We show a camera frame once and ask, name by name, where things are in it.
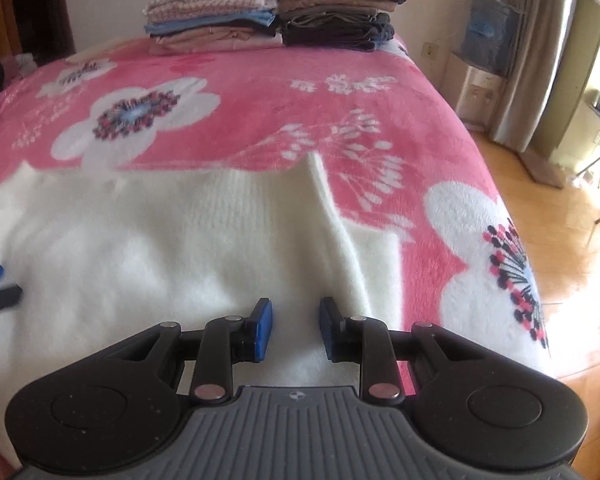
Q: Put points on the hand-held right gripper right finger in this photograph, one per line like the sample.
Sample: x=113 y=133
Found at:
x=328 y=330

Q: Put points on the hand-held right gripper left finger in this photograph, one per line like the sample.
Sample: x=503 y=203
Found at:
x=262 y=330

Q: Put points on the cream white knit sweater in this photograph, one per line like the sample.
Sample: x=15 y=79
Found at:
x=130 y=260

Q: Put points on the pink floral blanket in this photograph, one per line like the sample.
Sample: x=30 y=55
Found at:
x=260 y=105

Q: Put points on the brown floor mat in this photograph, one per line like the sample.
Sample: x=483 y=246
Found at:
x=542 y=170

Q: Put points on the white water dispenser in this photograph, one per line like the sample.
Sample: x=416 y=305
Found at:
x=480 y=95

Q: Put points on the folded white garment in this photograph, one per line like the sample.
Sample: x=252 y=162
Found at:
x=267 y=41

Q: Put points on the folded dark pants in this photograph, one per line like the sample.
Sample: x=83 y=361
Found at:
x=330 y=35

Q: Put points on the folded beige garment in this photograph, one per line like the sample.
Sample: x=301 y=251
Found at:
x=205 y=40

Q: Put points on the folded blue garment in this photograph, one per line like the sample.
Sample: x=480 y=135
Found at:
x=210 y=21

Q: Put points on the folded brown garment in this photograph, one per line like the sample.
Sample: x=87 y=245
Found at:
x=335 y=10

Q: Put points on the blue covered water bottle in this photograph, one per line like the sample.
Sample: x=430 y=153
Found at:
x=495 y=30

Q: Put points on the beige curtain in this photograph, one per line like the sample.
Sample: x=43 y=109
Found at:
x=545 y=60

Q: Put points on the dark wooden door frame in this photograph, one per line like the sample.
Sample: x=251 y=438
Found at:
x=40 y=5

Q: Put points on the wall socket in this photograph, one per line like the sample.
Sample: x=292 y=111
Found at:
x=431 y=51

